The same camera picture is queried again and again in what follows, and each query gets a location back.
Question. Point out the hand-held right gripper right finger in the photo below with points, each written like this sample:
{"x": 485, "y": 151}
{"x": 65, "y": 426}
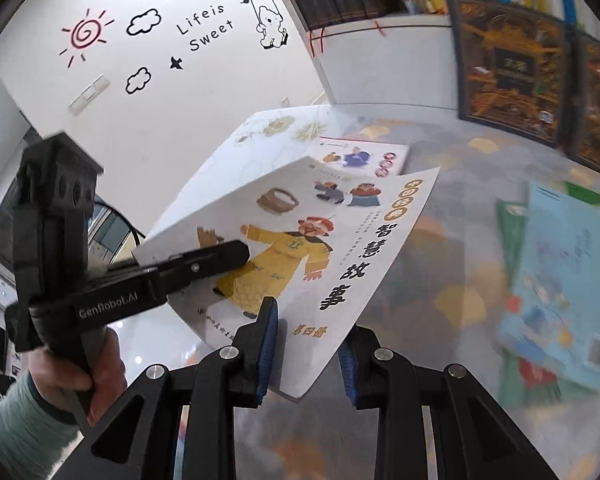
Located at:
{"x": 347, "y": 375}

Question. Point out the light blue picture book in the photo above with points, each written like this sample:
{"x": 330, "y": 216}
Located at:
{"x": 555, "y": 285}

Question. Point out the white book dark-robed figure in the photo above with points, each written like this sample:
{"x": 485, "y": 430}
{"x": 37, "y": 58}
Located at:
{"x": 360, "y": 157}

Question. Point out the person's left hand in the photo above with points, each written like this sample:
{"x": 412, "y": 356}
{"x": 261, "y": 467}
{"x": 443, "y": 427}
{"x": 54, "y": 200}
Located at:
{"x": 107, "y": 375}

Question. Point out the white book yellow-robed figure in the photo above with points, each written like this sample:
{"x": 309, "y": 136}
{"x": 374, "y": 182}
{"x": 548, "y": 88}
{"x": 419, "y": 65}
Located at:
{"x": 330, "y": 240}

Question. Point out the bear on swing wall sticker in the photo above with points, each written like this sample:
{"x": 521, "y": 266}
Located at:
{"x": 272, "y": 22}

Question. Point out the green book red-robed figure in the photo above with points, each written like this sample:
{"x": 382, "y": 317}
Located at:
{"x": 511, "y": 240}

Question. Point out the black lettering wall sticker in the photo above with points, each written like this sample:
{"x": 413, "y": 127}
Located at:
{"x": 202, "y": 40}

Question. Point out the white bookshelf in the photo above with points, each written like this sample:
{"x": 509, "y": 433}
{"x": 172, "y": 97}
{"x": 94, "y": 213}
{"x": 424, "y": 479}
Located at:
{"x": 405, "y": 70}

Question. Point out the red sun wall sticker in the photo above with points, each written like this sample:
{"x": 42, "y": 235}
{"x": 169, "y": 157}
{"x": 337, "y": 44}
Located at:
{"x": 83, "y": 34}

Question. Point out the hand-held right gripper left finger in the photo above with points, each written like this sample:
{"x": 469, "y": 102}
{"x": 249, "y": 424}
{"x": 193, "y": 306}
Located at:
{"x": 267, "y": 345}

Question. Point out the white wall socket plate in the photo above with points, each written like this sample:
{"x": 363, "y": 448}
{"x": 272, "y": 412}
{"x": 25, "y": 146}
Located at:
{"x": 89, "y": 93}

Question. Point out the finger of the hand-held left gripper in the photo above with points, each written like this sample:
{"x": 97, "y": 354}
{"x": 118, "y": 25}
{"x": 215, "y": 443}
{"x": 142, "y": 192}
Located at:
{"x": 205, "y": 262}

